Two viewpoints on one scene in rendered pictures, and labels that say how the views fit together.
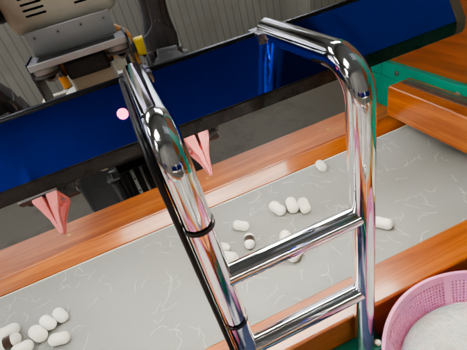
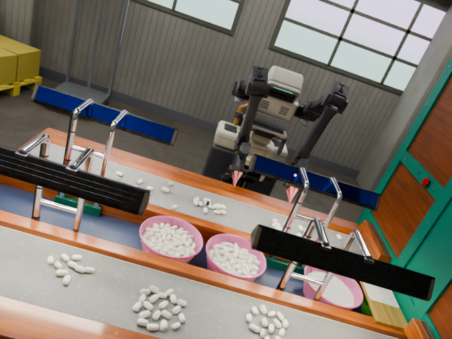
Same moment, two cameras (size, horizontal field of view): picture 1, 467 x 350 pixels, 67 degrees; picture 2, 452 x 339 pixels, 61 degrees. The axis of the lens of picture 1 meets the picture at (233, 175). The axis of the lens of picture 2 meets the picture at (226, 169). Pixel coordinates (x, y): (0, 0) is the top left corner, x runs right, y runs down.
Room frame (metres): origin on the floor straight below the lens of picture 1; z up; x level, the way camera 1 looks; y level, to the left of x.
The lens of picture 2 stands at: (-1.29, 0.23, 1.74)
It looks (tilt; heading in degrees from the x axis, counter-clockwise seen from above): 25 degrees down; 6
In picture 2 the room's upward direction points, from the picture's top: 20 degrees clockwise
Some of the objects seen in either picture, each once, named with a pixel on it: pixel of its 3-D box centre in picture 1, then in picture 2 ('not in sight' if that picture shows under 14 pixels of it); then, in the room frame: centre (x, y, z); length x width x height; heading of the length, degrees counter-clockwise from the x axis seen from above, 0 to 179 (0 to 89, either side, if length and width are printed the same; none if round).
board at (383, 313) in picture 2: not in sight; (380, 296); (0.19, -0.45, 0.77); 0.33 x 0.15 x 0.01; 12
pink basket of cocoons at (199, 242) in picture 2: not in sight; (169, 244); (0.00, 0.47, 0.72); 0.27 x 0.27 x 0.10
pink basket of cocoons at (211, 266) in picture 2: not in sight; (233, 262); (0.05, 0.20, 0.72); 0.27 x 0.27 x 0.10
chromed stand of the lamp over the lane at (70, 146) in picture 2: not in sight; (93, 157); (0.10, 0.93, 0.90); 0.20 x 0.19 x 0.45; 102
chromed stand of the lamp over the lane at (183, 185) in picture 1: (267, 237); (301, 221); (0.30, -0.02, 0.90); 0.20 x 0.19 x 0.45; 102
